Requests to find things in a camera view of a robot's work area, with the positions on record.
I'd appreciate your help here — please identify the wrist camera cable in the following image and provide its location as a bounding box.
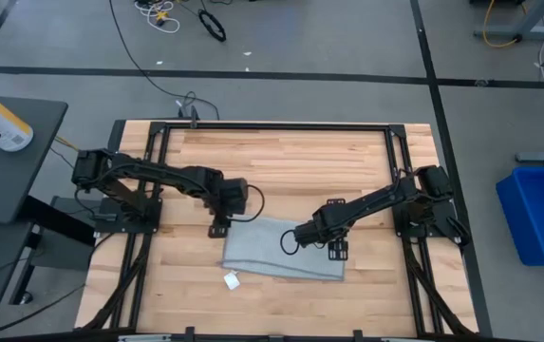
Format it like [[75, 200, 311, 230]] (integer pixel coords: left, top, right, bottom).
[[279, 229, 301, 257], [231, 183, 267, 223]]

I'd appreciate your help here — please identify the long black floor cable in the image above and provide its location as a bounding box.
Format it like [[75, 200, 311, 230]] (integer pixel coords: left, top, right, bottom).
[[108, 0, 221, 121]]

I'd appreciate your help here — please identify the grey waffle microfiber towel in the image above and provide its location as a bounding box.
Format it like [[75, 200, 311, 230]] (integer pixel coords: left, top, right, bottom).
[[221, 216, 347, 292]]

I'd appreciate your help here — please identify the white cable bundle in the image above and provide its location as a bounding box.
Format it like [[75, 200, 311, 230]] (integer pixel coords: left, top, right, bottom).
[[133, 0, 181, 34]]

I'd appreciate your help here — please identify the black side table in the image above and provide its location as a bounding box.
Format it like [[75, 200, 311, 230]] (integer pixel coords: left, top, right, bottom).
[[0, 97, 69, 224]]

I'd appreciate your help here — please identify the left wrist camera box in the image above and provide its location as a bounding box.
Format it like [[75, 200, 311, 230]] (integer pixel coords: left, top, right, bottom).
[[218, 178, 250, 216]]

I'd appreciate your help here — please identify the black aluminium table frame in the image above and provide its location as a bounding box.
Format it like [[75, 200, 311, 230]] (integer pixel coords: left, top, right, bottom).
[[81, 121, 477, 339]]

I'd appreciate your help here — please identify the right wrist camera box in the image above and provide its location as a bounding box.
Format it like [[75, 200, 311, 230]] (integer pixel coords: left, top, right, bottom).
[[293, 218, 323, 249]]

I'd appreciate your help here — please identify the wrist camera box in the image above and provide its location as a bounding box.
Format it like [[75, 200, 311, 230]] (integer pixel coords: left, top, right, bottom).
[[293, 218, 323, 249], [218, 178, 250, 216]]

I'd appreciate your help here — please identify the white wipes canister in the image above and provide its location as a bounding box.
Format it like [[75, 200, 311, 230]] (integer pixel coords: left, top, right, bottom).
[[0, 82, 34, 153]]

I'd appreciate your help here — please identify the blue plastic bin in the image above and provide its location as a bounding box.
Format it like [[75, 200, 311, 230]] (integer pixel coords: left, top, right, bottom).
[[495, 165, 544, 267]]

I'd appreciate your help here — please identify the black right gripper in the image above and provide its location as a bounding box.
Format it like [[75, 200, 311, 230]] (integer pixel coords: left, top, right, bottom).
[[317, 198, 350, 262]]

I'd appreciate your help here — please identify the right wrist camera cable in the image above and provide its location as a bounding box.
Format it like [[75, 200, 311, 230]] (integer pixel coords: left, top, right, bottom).
[[279, 229, 301, 257]]

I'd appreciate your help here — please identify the yellow hanging cable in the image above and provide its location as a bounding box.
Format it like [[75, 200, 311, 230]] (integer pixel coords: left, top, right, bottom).
[[482, 0, 525, 49]]

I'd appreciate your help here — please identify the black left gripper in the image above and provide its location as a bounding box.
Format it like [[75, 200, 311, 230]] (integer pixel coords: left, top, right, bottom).
[[203, 181, 231, 239]]

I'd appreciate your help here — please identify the black coiled cable ring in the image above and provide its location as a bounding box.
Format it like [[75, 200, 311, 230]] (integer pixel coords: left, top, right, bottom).
[[197, 9, 228, 43]]

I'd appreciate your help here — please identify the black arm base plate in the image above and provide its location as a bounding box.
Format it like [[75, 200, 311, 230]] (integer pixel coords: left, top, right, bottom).
[[94, 197, 163, 235], [392, 198, 460, 238]]

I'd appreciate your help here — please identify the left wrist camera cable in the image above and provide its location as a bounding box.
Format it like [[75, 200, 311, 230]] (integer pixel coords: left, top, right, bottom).
[[231, 183, 267, 223]]

